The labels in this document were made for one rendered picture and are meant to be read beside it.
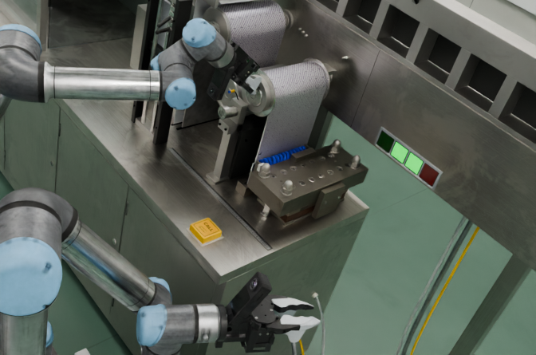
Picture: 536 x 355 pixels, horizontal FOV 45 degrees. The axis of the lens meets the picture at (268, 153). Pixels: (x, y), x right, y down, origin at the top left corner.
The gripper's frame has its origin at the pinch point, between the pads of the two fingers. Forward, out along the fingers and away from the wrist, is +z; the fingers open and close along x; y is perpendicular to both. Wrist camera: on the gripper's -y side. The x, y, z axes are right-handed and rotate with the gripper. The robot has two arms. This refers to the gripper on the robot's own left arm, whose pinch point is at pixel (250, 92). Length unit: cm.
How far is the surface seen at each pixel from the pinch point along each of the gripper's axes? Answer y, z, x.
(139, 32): -9, 20, 74
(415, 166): 16, 33, -42
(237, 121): -9.4, 8.0, 2.2
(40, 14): -28, -1, 97
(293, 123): 1.8, 21.5, -5.4
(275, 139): -5.8, 19.7, -5.4
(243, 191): -25.4, 23.6, -6.6
